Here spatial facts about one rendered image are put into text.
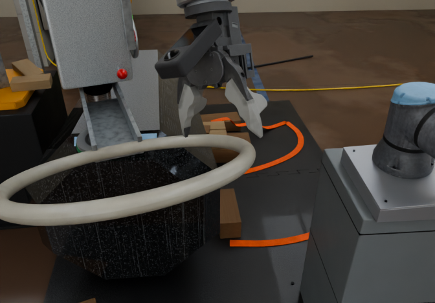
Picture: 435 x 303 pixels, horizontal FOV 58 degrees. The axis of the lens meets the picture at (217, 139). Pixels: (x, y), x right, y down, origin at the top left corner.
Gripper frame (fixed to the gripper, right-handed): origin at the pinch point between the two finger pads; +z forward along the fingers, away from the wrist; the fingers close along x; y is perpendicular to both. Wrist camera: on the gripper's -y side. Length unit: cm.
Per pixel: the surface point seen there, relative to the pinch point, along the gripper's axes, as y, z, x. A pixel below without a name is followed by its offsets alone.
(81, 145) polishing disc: 28, 10, 87
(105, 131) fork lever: 17, 2, 54
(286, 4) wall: 577, -94, 295
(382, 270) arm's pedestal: 76, 63, 2
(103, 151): 7.9, 5.4, 43.2
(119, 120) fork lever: 24, 0, 56
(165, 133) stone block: 63, 13, 81
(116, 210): -16.6, 5.7, 5.1
